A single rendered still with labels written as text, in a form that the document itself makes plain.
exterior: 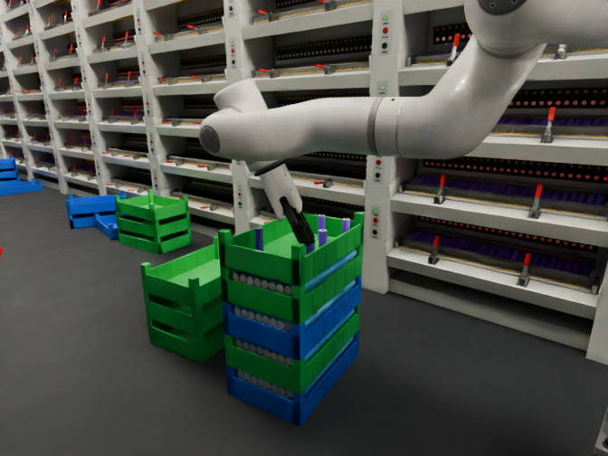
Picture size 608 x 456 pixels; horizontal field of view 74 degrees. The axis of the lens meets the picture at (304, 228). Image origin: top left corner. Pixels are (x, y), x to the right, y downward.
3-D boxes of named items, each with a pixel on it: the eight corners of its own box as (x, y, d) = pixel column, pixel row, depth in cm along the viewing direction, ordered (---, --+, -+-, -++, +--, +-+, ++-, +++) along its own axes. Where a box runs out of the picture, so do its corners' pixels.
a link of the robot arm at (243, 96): (263, 153, 71) (290, 137, 78) (229, 80, 68) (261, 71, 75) (232, 166, 76) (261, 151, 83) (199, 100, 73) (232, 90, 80)
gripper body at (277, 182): (255, 166, 83) (279, 213, 86) (247, 173, 74) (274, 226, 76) (288, 150, 82) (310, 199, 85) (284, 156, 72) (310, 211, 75)
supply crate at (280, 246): (300, 287, 75) (300, 247, 73) (219, 266, 85) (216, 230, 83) (363, 243, 100) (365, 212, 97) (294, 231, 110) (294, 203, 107)
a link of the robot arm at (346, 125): (356, 180, 57) (198, 164, 71) (394, 146, 68) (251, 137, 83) (352, 116, 52) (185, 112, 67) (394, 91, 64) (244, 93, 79)
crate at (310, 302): (300, 326, 77) (300, 287, 75) (221, 300, 87) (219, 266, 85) (362, 273, 102) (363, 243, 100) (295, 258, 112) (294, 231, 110)
